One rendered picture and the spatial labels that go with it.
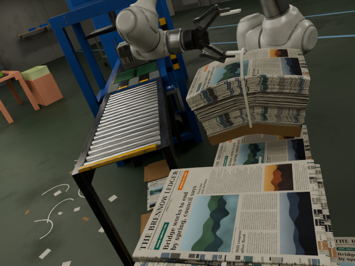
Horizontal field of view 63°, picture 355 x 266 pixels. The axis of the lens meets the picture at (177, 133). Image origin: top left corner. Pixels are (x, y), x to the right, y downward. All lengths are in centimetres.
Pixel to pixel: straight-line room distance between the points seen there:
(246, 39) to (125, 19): 69
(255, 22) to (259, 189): 95
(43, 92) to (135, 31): 606
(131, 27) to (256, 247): 71
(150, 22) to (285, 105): 52
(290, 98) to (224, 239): 58
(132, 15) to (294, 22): 68
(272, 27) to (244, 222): 90
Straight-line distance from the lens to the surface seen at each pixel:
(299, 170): 73
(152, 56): 114
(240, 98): 103
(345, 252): 118
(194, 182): 76
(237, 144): 131
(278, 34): 134
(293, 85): 101
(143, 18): 99
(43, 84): 696
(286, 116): 107
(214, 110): 106
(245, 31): 148
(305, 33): 134
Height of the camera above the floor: 152
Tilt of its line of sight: 26 degrees down
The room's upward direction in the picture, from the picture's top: 19 degrees counter-clockwise
